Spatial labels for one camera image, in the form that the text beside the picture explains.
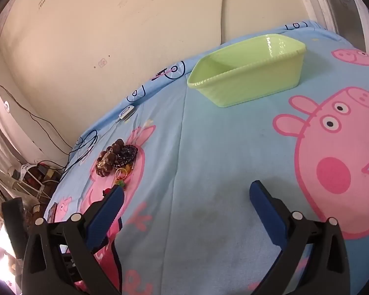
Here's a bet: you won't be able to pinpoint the white wire rack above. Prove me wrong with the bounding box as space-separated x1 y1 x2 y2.
0 163 54 205

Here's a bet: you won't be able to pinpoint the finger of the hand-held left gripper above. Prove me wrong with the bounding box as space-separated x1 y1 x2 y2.
1 198 25 260

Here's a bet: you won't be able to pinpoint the grey wall cable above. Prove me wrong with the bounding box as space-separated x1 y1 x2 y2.
219 0 227 45

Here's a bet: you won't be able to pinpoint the dark bead bracelet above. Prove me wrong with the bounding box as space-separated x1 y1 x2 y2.
115 144 139 168

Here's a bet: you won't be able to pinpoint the blue cartoon pig bedsheet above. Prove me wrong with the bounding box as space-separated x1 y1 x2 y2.
45 20 369 295

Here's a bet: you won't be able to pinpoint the phone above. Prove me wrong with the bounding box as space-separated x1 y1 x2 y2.
46 202 58 223

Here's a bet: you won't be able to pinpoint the black cable loops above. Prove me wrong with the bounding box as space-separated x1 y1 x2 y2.
64 129 99 173

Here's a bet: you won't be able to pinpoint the black wall cable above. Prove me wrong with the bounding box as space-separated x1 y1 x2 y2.
0 58 73 160

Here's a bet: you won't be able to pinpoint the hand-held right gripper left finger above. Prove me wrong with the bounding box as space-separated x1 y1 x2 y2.
21 184 125 295

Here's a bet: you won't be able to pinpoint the white window frame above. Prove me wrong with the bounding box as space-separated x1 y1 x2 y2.
291 0 369 56

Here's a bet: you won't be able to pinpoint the green plastic basin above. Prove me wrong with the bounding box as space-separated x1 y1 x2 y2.
187 34 307 108

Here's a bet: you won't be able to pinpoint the brown bead bracelet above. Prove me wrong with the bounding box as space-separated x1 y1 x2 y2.
97 140 125 177

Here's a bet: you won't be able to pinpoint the white controller cable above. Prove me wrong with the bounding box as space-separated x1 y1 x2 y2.
77 118 121 163

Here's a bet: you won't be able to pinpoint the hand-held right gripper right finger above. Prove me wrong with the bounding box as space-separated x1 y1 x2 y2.
249 180 351 295

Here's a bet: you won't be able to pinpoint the white controller box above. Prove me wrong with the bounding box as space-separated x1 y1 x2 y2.
117 105 136 122

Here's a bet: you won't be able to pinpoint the gold chain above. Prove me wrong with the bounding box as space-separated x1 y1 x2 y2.
115 166 133 185

